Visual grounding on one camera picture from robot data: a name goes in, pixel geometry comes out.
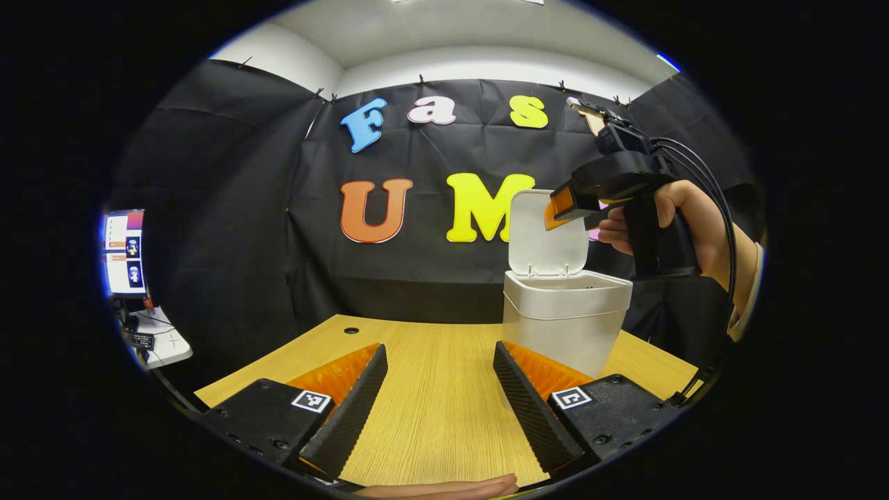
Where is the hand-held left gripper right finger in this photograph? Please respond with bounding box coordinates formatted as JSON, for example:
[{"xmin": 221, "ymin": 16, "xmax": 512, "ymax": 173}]
[{"xmin": 493, "ymin": 340, "xmax": 685, "ymax": 480}]

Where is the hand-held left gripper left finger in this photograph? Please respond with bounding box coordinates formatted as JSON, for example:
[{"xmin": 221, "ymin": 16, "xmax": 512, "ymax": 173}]
[{"xmin": 201, "ymin": 343, "xmax": 390, "ymax": 483}]

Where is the white desktop garbage bin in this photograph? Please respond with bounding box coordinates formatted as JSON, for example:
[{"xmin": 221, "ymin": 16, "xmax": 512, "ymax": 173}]
[{"xmin": 501, "ymin": 189, "xmax": 634, "ymax": 379}]

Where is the wooden desktop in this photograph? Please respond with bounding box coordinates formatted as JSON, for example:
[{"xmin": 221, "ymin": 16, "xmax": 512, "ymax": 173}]
[{"xmin": 194, "ymin": 314, "xmax": 699, "ymax": 487}]

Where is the black backdrop cloth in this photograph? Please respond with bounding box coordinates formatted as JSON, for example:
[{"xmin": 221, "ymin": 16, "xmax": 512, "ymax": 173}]
[{"xmin": 104, "ymin": 59, "xmax": 768, "ymax": 397}]

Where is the black desk edge clamp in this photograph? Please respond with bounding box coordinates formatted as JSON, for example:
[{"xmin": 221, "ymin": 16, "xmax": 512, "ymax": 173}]
[{"xmin": 668, "ymin": 367, "xmax": 713, "ymax": 407}]

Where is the white side table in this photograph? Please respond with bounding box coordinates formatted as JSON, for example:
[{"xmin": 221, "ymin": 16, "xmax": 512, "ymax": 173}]
[{"xmin": 128, "ymin": 306, "xmax": 194, "ymax": 369}]

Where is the computer monitor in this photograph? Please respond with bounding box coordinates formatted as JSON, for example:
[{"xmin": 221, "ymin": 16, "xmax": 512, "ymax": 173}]
[{"xmin": 101, "ymin": 210, "xmax": 148, "ymax": 299}]

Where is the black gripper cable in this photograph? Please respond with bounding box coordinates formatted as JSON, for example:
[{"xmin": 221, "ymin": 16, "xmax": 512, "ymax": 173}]
[{"xmin": 649, "ymin": 137, "xmax": 738, "ymax": 306}]

